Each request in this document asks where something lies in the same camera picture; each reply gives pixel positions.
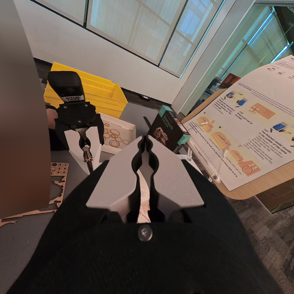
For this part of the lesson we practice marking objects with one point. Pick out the pile of rubber bands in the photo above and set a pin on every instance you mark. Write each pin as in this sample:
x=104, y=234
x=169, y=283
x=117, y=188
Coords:
x=114, y=137

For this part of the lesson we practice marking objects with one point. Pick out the black flat bar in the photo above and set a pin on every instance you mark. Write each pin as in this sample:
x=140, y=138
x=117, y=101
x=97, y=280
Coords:
x=146, y=120

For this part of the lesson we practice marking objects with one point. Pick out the round-cornered wooden table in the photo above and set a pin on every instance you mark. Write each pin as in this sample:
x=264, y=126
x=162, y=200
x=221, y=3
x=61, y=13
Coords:
x=264, y=183

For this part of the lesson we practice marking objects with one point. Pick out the printed instruction poster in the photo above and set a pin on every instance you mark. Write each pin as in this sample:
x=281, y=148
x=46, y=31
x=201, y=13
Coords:
x=252, y=137

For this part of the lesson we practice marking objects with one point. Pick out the glass partition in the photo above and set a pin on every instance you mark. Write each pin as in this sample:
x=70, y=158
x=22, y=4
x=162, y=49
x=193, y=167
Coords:
x=259, y=46

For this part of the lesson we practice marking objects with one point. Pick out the illustrated instruction booklet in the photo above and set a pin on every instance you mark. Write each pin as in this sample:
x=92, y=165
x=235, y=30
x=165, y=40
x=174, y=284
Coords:
x=143, y=202

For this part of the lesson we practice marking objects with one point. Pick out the laser-cut wooden parts sheet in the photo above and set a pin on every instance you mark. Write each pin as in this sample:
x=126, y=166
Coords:
x=52, y=167

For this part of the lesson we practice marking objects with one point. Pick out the black model kit box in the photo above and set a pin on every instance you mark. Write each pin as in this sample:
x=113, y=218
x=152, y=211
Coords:
x=170, y=128

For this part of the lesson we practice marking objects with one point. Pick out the large window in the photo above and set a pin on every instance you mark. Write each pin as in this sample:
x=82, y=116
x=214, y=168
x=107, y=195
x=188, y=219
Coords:
x=137, y=27

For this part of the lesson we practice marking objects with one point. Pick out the white cardboard box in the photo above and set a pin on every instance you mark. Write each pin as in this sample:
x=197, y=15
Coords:
x=119, y=123

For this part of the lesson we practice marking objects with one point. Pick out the black floor outlet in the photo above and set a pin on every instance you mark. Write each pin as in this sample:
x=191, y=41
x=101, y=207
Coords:
x=144, y=97

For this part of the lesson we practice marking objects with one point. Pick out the yellow plastic bin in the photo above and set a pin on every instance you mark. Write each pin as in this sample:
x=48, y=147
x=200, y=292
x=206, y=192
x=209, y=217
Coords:
x=101, y=96

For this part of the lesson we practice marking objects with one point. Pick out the white poster stand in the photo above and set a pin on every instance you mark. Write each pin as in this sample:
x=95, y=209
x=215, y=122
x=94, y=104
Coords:
x=216, y=179

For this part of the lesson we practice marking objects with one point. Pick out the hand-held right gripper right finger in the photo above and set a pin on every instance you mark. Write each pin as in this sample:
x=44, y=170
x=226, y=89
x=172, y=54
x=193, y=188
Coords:
x=174, y=181

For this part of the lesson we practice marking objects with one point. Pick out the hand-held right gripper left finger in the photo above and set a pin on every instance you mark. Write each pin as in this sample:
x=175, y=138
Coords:
x=114, y=181

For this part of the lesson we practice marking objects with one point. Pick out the person's left hand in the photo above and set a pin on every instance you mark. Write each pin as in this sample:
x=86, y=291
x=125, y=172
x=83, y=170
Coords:
x=51, y=118

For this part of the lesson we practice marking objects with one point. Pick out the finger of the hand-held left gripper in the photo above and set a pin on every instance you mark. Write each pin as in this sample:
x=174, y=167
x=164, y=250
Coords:
x=72, y=140
x=95, y=142

